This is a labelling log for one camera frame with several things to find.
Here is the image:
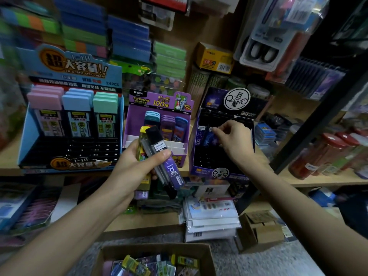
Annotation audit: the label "person's right hand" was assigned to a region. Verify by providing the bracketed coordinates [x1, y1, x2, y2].
[209, 119, 256, 170]

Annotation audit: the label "person's left hand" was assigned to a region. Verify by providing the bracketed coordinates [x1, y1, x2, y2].
[106, 140, 173, 202]

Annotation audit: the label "black and white display box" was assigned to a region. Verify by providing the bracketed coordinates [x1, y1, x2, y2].
[189, 88, 271, 182]

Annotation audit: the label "purple display box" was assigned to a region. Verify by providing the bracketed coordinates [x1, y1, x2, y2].
[123, 89, 195, 168]

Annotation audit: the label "blue display box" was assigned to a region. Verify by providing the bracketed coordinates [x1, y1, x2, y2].
[16, 44, 124, 173]

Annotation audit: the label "brown cardboard box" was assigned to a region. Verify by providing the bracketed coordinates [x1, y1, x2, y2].
[92, 243, 217, 276]

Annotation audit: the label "wooden shelf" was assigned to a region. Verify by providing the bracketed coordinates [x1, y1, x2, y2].
[0, 0, 368, 253]

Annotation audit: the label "pile of pencil lead cases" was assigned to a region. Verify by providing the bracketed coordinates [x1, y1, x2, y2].
[109, 254, 201, 276]

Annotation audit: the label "person's right forearm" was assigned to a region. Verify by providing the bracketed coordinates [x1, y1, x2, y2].
[241, 161, 368, 276]

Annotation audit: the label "person's left forearm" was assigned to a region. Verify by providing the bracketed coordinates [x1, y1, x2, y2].
[0, 189, 136, 276]

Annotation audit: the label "red cylinder containers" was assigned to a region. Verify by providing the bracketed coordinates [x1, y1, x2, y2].
[289, 126, 368, 181]

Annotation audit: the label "stack of white packets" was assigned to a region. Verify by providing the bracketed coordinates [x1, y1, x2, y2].
[179, 195, 242, 242]

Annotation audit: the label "yellow carton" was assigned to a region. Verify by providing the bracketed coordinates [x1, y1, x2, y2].
[194, 42, 235, 74]

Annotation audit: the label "small open brown carton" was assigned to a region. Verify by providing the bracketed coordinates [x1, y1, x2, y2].
[237, 210, 285, 253]

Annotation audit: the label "hanging white blister package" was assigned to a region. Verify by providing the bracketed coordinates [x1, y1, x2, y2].
[238, 0, 329, 72]

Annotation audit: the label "row of dark blue refills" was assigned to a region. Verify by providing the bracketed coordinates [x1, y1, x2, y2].
[286, 57, 346, 101]

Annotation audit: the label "stack of green packets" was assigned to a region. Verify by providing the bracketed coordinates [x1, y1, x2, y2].
[152, 41, 189, 79]

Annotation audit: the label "stack of blue packets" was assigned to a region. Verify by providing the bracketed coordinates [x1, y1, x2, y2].
[53, 0, 153, 64]

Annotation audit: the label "black red hanging package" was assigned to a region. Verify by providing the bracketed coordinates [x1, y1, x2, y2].
[141, 0, 191, 12]

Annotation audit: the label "stack of multicoloured packets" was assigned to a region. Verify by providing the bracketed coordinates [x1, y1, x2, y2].
[0, 3, 61, 49]

